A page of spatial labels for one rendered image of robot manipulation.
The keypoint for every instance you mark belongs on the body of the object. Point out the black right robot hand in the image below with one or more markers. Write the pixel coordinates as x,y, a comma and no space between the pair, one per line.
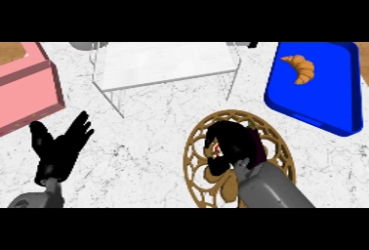
231,143

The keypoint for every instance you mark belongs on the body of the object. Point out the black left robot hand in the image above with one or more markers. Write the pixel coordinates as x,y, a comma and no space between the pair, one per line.
60,149

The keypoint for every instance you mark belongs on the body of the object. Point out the dark purple cupcake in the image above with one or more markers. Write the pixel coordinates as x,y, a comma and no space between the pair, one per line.
259,146

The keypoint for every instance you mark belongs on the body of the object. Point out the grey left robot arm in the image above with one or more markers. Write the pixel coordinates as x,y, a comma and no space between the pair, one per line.
39,197

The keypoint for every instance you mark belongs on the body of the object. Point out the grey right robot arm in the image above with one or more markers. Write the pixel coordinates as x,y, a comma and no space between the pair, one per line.
269,187

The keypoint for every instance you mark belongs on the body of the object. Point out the round brown openwork placemat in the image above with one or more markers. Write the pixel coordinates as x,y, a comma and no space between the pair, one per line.
201,182

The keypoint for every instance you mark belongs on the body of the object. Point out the pink box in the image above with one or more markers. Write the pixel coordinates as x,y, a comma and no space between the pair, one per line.
24,88

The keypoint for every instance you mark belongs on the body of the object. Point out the blue tray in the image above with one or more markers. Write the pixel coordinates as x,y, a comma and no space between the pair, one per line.
331,94

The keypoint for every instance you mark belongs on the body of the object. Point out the brown croissant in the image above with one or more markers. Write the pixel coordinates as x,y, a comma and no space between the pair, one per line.
302,68

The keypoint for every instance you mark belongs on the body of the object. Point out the brown wooden board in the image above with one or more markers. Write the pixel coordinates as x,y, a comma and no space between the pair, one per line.
11,52

